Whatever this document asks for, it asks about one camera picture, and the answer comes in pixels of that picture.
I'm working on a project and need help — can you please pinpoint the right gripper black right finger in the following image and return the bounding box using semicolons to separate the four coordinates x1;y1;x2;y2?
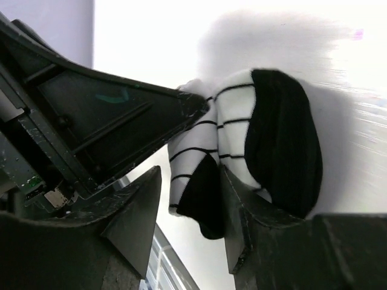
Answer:
221;169;386;289

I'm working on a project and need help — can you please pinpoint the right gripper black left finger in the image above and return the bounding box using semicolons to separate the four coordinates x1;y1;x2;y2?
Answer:
1;166;161;289

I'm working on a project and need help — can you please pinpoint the white black-striped ankle sock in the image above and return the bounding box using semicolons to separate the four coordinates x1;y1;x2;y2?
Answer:
167;68;323;240

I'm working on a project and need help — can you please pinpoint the aluminium table edge rail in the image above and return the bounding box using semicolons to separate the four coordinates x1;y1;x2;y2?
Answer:
117;176;200;290

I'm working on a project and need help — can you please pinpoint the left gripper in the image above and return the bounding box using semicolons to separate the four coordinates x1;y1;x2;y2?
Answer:
1;17;208;212

